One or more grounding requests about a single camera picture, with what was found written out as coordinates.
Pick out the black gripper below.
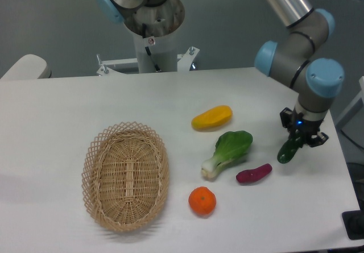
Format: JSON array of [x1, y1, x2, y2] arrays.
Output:
[[280, 107, 329, 148]]

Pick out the dark green cucumber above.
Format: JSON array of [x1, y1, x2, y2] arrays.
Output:
[[277, 131, 304, 164]]

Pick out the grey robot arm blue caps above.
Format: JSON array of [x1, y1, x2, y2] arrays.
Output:
[[254, 0, 345, 147]]

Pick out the purple sweet potato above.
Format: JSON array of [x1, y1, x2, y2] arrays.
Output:
[[236, 164, 272, 184]]

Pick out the green bok choy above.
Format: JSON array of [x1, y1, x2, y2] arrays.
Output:
[[201, 130, 253, 180]]

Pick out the yellow orange mango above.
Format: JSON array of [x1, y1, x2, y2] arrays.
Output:
[[191, 105, 233, 130]]

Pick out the black device at table edge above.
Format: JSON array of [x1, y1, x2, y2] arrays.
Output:
[[342, 210, 363, 240]]

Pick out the orange tangerine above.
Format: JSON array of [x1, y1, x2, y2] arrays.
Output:
[[188, 186, 217, 216]]

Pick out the oval wicker basket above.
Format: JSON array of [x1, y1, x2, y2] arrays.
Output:
[[81, 122, 169, 232]]

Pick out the white chair armrest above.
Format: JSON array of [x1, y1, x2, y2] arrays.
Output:
[[1, 54, 52, 81]]

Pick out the white robot pedestal with base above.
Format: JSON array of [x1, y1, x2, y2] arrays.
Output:
[[96, 0, 200, 73]]

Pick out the black cable on pedestal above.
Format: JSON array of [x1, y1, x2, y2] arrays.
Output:
[[141, 22, 162, 73]]

